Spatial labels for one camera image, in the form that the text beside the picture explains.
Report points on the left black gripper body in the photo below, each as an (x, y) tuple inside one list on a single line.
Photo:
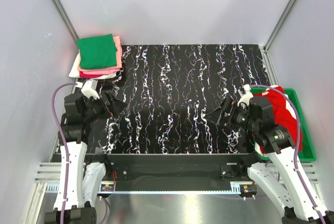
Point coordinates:
[(96, 108)]

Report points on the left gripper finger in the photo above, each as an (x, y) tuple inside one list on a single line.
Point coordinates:
[(108, 97), (116, 106)]

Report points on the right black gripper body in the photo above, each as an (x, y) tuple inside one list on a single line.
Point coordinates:
[(238, 116)]

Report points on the green t shirt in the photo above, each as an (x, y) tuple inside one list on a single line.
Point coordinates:
[(97, 51)]

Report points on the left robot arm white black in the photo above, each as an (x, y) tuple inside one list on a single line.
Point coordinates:
[(79, 179)]

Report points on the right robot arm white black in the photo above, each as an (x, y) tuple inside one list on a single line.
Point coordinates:
[(295, 197)]

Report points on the red white t shirt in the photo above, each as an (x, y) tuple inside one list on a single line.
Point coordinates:
[(282, 111)]

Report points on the folded pink t shirt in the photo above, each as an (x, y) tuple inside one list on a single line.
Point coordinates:
[(99, 74)]

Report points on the folded white t shirt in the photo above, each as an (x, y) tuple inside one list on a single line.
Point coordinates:
[(75, 73)]

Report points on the folded peach t shirt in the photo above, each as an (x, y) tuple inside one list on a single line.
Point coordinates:
[(118, 51)]

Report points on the green plastic bin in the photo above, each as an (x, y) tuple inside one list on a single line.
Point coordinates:
[(306, 149)]

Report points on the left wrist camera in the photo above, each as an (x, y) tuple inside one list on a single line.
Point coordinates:
[(89, 89)]

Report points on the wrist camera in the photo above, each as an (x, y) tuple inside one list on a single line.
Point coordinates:
[(246, 95), (89, 89)]

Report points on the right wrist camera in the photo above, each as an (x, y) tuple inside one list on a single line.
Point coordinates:
[(246, 95)]

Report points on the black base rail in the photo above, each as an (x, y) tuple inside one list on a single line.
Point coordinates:
[(194, 165)]

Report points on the aluminium frame rail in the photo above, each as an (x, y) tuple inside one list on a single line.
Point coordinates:
[(49, 174)]

